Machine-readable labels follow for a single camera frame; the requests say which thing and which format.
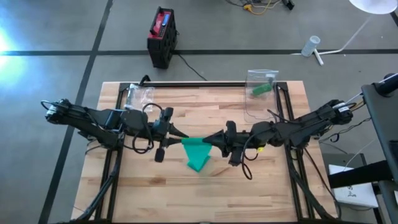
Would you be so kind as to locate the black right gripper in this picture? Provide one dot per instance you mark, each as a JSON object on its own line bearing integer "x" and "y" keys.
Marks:
{"x": 236, "y": 140}

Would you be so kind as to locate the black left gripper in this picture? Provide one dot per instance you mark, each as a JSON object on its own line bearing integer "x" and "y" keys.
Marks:
{"x": 160, "y": 130}

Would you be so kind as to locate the red black battery crate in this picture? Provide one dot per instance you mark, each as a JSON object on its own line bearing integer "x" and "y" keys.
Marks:
{"x": 161, "y": 40}

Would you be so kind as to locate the white box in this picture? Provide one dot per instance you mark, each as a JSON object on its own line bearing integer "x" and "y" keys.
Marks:
{"x": 351, "y": 193}

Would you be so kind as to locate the clear plastic bottle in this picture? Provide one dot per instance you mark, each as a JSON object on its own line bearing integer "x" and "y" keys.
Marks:
{"x": 311, "y": 45}

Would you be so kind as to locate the black table frame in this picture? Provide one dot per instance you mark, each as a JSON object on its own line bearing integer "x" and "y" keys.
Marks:
{"x": 202, "y": 84}

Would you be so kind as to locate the grey box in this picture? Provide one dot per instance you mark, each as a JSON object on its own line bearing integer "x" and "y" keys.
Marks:
{"x": 342, "y": 158}

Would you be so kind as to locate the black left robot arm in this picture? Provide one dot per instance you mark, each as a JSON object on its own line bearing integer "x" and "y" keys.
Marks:
{"x": 93, "y": 119}

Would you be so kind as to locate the black plug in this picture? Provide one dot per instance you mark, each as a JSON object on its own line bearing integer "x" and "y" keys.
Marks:
{"x": 288, "y": 3}

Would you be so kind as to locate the green elastic bandage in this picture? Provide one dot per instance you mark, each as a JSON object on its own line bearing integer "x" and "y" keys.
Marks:
{"x": 261, "y": 89}
{"x": 197, "y": 152}

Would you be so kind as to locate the white floor lamp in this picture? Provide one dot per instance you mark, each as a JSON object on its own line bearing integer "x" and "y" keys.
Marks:
{"x": 373, "y": 4}

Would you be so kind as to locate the clear plastic zip bag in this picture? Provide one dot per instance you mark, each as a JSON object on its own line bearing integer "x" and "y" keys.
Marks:
{"x": 261, "y": 74}

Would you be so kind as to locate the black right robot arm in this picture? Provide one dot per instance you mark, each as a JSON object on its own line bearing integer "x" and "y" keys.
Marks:
{"x": 295, "y": 127}

